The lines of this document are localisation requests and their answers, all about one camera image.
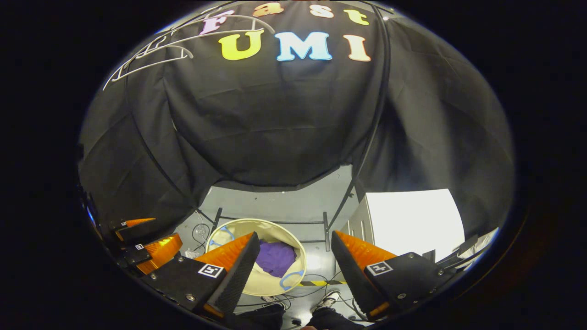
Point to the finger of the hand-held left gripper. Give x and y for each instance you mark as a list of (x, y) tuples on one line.
[(135, 232), (160, 252)]

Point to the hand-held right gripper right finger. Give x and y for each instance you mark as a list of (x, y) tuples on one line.
[(353, 275)]

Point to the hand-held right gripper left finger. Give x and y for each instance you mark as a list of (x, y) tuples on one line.
[(238, 270)]

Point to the beige laundry hamper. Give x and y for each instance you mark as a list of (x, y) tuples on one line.
[(273, 229)]

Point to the black metal clothes rack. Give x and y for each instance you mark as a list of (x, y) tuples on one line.
[(327, 231)]

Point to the white plastic hanger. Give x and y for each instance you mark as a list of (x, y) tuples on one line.
[(146, 68), (220, 35)]

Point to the yellow black floor tape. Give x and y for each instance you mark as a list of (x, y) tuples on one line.
[(321, 283)]

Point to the person's right shoe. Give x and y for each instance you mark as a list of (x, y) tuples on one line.
[(329, 300)]

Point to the person's shoe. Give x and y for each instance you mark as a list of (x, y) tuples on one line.
[(274, 301), (329, 300)]

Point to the person's left shoe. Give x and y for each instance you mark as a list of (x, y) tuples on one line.
[(274, 301)]

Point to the person's right leg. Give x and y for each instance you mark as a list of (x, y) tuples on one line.
[(335, 321)]

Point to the person's leg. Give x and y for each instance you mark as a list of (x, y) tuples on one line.
[(261, 318), (335, 321)]

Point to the person's left leg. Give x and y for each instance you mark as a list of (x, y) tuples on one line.
[(261, 318)]

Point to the black backdrop cloth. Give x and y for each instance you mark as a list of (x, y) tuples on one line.
[(275, 114)]

